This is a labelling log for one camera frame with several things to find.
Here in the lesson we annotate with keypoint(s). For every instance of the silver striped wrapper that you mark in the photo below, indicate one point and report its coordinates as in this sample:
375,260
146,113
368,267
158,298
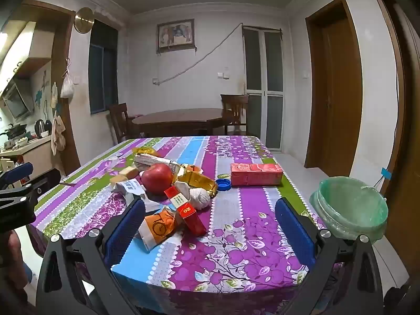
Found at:
154,160

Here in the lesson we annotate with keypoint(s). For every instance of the yellow cake piece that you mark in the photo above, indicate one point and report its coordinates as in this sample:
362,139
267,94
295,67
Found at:
128,171

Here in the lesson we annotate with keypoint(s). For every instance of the white crumpled tissue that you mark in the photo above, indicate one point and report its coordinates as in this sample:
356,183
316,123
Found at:
198,198

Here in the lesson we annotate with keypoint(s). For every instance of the dark wooden dining table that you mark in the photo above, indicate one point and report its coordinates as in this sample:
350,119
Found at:
182,119

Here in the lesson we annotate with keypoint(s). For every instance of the black wok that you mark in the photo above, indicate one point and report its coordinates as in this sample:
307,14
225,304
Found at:
14,130

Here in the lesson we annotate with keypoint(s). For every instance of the red cigarette pack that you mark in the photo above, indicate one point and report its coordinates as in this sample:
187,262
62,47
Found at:
186,213

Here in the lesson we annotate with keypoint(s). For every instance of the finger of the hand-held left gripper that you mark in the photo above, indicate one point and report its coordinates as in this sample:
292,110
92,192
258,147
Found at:
44,185
18,172

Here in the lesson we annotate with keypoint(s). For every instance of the red drink carton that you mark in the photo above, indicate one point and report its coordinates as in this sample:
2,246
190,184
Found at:
256,174

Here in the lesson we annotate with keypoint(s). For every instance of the person's left forearm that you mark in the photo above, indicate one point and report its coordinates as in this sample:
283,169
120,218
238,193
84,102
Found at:
13,256

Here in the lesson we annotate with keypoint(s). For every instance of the purple floral tablecloth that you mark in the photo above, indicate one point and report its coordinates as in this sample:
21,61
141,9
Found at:
236,236

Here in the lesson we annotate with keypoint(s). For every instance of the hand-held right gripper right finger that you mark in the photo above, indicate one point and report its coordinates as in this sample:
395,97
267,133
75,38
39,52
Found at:
295,233

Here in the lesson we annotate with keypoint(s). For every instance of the red apple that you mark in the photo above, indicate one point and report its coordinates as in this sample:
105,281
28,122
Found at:
157,178

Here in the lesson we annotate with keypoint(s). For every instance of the dark wooden chair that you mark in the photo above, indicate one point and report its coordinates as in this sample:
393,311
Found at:
234,110
119,121

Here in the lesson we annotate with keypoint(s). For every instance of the white barcode paper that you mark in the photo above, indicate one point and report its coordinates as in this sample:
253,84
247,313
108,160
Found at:
129,187

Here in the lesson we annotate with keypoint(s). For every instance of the yellow snack wrapper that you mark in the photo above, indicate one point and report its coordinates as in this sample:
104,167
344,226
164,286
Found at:
144,151

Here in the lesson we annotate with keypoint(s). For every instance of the hanging white plastic bag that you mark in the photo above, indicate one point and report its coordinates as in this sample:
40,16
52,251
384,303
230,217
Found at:
67,86

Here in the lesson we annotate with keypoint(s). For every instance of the brown wooden door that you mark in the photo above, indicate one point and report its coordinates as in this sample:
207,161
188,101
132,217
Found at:
334,85

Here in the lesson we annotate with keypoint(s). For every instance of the range hood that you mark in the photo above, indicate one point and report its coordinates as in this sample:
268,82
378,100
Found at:
16,100

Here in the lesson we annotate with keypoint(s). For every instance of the white glass door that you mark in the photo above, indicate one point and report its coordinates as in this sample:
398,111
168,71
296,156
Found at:
264,85

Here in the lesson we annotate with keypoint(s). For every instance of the kitchen counter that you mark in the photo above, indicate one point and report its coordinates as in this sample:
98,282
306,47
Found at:
29,154

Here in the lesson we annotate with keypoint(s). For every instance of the gold foil wrapper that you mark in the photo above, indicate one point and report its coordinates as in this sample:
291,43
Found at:
198,181

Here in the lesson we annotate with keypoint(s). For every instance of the blue bottle cap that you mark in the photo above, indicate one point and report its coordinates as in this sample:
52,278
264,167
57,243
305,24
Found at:
224,185

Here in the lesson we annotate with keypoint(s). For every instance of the wooden kitchen cabinet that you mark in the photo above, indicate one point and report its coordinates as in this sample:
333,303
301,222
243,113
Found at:
28,46

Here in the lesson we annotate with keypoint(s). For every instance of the round gold wall plate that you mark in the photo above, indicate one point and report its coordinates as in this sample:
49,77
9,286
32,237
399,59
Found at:
84,20

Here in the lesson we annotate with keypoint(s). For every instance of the framed wall picture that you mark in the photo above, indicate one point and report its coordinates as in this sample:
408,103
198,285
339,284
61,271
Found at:
175,34

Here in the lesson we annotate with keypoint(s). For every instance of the hanging kitchen cloth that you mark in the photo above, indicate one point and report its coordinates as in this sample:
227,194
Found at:
57,134

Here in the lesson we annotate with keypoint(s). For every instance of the brown wooden door frame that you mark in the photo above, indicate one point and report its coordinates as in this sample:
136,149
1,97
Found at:
398,82

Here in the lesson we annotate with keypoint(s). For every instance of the green lined trash bin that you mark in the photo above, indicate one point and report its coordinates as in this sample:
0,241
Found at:
352,208

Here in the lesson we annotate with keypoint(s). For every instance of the blue tape strip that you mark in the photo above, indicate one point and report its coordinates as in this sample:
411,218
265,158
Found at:
386,173

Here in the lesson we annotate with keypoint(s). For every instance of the orange snack wrapper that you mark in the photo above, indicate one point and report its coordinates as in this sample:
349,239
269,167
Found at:
159,229

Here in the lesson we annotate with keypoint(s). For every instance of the electric kettle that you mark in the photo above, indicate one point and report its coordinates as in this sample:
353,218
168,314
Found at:
40,128

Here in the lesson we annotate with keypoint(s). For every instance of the dark window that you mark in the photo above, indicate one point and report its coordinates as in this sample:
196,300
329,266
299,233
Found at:
103,69

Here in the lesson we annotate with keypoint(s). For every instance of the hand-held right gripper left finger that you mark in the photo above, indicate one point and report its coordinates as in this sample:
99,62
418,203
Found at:
126,226

